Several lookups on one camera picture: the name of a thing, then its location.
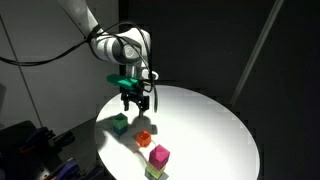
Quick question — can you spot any orange block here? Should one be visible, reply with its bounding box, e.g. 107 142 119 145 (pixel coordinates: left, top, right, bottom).
136 130 151 147

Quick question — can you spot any grey diagonal metal rail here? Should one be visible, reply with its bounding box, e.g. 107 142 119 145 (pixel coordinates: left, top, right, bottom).
229 0 285 106

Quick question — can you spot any black and purple clamp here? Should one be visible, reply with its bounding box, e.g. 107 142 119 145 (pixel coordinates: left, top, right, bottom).
42 159 80 180

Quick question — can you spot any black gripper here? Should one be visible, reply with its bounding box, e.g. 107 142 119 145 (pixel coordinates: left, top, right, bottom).
120 88 149 111

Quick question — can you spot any lime green block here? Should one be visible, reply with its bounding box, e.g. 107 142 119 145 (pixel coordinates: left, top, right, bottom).
146 163 165 178

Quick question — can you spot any blue block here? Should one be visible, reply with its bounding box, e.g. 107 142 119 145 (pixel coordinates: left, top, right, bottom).
113 126 128 136

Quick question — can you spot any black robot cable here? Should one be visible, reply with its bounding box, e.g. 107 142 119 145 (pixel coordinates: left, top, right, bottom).
0 21 160 114

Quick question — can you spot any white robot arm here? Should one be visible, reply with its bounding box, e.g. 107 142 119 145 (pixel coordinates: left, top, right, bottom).
58 0 158 112

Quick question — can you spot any pink block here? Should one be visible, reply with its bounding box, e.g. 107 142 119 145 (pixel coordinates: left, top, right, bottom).
148 145 170 170

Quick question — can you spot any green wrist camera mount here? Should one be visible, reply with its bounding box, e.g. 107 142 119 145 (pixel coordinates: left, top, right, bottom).
107 74 138 89

